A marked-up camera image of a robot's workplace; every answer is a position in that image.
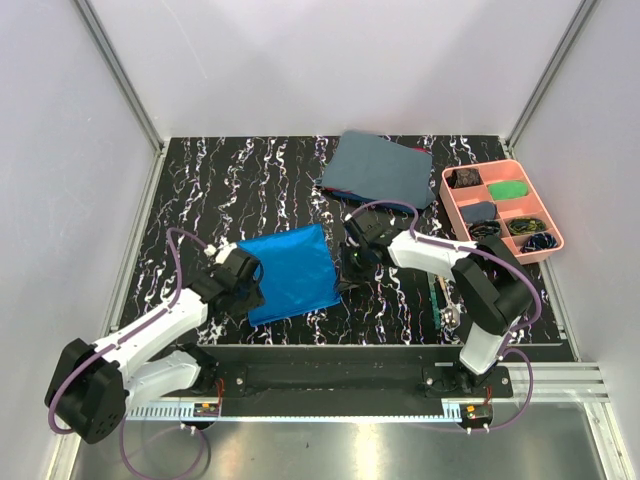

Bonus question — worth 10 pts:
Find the dark multicolour item in tray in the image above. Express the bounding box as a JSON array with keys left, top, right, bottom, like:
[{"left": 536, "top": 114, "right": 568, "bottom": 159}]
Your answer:
[{"left": 468, "top": 220, "right": 502, "bottom": 241}]

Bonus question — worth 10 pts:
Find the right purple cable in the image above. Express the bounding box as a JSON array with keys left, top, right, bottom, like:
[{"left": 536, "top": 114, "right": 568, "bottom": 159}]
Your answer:
[{"left": 344, "top": 199, "right": 544, "bottom": 434}]

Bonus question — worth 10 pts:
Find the purple cable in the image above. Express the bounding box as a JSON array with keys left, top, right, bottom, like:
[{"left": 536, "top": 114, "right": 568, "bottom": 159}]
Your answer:
[
  {"left": 47, "top": 228, "right": 221, "bottom": 479},
  {"left": 344, "top": 199, "right": 544, "bottom": 434}
]

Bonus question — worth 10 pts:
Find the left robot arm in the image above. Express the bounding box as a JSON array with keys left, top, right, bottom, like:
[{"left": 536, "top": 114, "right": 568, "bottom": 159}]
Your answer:
[{"left": 44, "top": 246, "right": 264, "bottom": 444}]

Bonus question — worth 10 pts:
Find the aluminium frame rail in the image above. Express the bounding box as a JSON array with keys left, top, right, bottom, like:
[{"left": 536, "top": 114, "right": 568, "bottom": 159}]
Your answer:
[{"left": 71, "top": 0, "right": 164, "bottom": 153}]

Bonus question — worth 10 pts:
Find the yellow green item in tray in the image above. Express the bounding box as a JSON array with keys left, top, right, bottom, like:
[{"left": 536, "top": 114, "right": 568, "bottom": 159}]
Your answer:
[{"left": 506, "top": 217, "right": 547, "bottom": 236}]

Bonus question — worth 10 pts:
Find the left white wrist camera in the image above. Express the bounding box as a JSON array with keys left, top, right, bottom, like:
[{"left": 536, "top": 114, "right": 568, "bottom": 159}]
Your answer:
[{"left": 204, "top": 242, "right": 237, "bottom": 264}]

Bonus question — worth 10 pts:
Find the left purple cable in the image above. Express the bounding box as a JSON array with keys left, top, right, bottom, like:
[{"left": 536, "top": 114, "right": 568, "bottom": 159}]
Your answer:
[{"left": 47, "top": 228, "right": 221, "bottom": 479}]

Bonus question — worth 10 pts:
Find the blue cloth napkin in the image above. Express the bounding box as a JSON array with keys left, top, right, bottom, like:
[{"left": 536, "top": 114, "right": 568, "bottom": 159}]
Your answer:
[{"left": 238, "top": 224, "right": 340, "bottom": 327}]

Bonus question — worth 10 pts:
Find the grey item in tray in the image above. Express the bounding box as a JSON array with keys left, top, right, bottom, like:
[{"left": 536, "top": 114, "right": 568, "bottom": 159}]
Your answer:
[{"left": 459, "top": 201, "right": 497, "bottom": 224}]

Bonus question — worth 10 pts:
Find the dark patterned item in tray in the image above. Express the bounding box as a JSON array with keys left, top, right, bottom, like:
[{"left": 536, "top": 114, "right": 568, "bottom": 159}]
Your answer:
[{"left": 449, "top": 168, "right": 482, "bottom": 189}]

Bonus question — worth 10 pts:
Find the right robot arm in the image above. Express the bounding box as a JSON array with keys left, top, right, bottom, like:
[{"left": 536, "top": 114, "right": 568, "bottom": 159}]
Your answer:
[{"left": 339, "top": 214, "right": 541, "bottom": 397}]

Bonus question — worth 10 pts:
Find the grey folded napkin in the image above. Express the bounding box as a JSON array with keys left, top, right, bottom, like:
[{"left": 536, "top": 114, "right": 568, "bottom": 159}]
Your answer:
[{"left": 318, "top": 131, "right": 435, "bottom": 211}]

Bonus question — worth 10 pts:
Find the blue patterned item in tray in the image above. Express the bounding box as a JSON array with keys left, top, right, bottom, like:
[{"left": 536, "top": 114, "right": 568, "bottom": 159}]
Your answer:
[{"left": 520, "top": 232, "right": 559, "bottom": 254}]

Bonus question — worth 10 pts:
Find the red folded napkin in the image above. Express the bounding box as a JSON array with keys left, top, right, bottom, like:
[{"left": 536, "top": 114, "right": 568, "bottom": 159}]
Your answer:
[{"left": 319, "top": 186, "right": 377, "bottom": 205}]

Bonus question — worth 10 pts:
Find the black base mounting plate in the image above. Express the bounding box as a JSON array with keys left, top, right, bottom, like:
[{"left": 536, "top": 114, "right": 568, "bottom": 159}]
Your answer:
[{"left": 134, "top": 343, "right": 576, "bottom": 419}]

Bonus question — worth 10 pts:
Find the pink divided tray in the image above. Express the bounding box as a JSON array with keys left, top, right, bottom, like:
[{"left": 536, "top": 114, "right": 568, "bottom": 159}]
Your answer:
[{"left": 439, "top": 159, "right": 564, "bottom": 265}]

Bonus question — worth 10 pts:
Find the knife with green handle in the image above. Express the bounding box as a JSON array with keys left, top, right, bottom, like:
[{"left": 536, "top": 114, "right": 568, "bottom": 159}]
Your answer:
[{"left": 427, "top": 272, "right": 441, "bottom": 331}]

